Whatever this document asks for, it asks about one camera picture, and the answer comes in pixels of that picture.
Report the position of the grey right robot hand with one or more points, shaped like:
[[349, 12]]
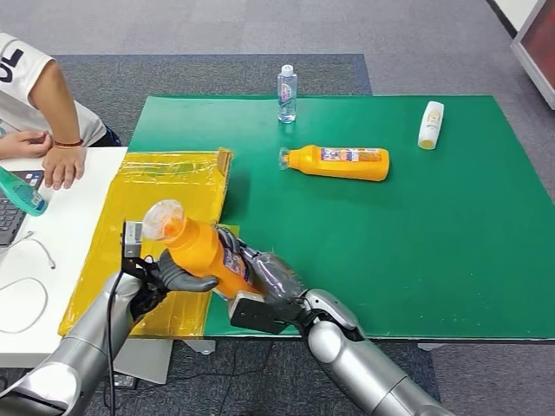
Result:
[[277, 275]]

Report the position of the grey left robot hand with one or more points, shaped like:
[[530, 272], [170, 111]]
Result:
[[186, 283]]

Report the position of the orange bottle with clear cap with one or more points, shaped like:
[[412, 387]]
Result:
[[312, 166], [195, 247]]

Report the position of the person's left forearm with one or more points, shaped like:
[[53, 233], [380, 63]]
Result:
[[56, 103]]

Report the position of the person's right forearm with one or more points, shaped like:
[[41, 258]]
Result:
[[5, 149]]

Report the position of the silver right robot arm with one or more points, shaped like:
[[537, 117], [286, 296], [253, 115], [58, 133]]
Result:
[[356, 367]]

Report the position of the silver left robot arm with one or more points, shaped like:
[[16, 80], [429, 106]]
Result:
[[87, 344]]

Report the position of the clear water bottle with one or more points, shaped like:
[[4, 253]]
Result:
[[287, 96]]

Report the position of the teal spray bottle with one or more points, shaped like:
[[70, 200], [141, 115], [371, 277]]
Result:
[[22, 195]]

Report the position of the small white bottle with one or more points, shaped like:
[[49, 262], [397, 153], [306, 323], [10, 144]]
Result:
[[430, 125]]

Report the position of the yellow plastic sheet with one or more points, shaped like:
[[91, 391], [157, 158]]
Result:
[[139, 189]]

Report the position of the black power adapter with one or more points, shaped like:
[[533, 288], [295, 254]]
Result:
[[124, 381]]

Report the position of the brown cardboard strip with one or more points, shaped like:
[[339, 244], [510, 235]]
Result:
[[224, 161]]

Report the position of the green table mat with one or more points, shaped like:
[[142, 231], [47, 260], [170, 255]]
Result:
[[411, 241]]

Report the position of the person's left hand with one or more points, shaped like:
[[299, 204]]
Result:
[[64, 167]]

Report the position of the person's hand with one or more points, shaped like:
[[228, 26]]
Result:
[[64, 167], [30, 144]]

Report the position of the person's right hand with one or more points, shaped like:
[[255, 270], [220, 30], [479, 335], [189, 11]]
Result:
[[30, 144]]

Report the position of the person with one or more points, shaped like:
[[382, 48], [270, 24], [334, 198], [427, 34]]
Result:
[[17, 74]]

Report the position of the cabinet with red panels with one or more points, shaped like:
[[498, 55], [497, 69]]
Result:
[[538, 63]]

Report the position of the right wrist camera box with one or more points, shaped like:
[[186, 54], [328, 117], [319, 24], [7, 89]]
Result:
[[260, 313]]

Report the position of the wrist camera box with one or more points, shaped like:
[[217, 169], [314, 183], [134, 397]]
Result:
[[260, 313], [132, 238]]

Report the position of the grey table foot bracket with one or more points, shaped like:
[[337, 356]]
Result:
[[429, 346], [199, 345]]

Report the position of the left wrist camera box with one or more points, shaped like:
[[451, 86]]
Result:
[[132, 238]]

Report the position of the grey desk base plate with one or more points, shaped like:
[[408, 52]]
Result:
[[147, 362]]

